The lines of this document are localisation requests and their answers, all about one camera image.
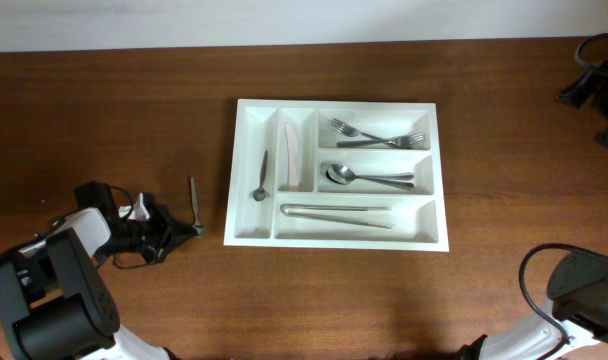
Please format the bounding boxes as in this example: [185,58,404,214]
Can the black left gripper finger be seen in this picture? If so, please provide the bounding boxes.
[163,208,197,235]
[156,231,196,263]

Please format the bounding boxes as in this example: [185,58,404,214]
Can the small steel teaspoon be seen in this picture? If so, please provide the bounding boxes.
[251,150,269,202]
[189,177,205,238]

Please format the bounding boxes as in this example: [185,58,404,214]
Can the steel tongs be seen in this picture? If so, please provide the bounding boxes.
[279,204,391,229]

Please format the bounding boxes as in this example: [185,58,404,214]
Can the pink plastic knife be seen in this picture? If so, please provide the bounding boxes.
[285,123,299,192]

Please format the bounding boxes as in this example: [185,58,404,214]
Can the steel tablespoon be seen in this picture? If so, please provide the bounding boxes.
[326,167,415,184]
[326,164,415,190]

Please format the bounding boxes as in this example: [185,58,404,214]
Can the steel fork angled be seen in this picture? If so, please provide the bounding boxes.
[330,118,389,141]

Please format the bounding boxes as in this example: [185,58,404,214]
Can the steel fork straight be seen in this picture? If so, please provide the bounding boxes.
[336,133,426,148]

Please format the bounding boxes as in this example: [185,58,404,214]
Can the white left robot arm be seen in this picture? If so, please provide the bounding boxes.
[0,181,204,360]

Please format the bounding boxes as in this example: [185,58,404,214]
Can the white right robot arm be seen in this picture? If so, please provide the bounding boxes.
[453,33,608,360]

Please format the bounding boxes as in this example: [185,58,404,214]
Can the white cutlery tray organizer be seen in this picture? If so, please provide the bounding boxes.
[224,99,449,252]

